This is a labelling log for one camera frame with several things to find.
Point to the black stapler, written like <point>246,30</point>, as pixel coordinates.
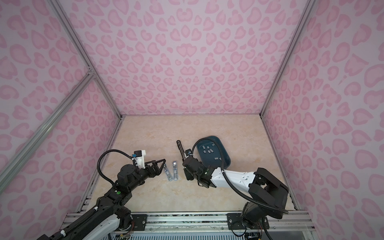
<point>181,149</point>

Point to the teal plastic tray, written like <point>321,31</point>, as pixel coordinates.
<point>208,158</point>

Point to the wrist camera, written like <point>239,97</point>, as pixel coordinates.
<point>188,153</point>
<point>139,159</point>

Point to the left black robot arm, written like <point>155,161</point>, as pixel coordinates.
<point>129,178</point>

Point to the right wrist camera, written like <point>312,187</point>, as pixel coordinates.
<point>188,153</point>

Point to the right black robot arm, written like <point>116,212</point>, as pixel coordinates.
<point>265,194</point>

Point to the light blue mini stapler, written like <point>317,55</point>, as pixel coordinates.
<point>175,170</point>
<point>168,173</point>

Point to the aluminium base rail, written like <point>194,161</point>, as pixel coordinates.
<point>297,225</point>

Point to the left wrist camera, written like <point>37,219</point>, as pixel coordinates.
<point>139,159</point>

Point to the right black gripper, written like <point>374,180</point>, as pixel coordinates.
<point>186,171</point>

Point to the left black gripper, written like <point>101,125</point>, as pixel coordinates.
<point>157,171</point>

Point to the aluminium frame strut left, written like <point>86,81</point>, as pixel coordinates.
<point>21,157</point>

